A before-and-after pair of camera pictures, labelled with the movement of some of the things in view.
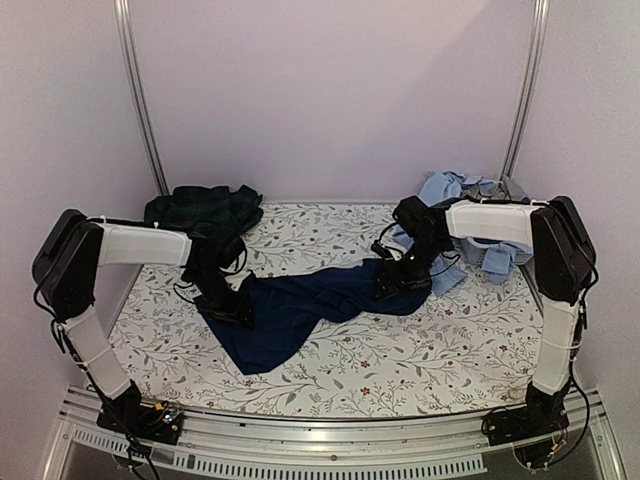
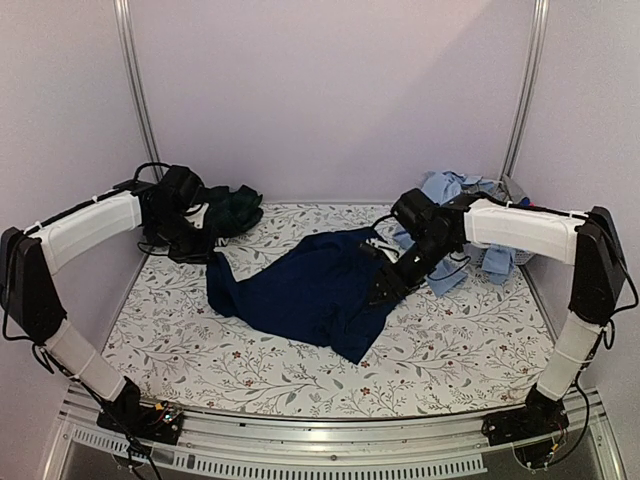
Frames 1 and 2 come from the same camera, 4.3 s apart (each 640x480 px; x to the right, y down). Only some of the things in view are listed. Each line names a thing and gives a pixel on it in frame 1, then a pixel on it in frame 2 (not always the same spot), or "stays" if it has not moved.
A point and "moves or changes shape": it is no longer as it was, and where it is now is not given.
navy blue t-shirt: (288, 306) moves or changes shape
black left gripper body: (217, 297) -> (186, 244)
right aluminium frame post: (528, 90) stays
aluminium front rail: (207, 446) stays
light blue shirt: (498, 257) stays
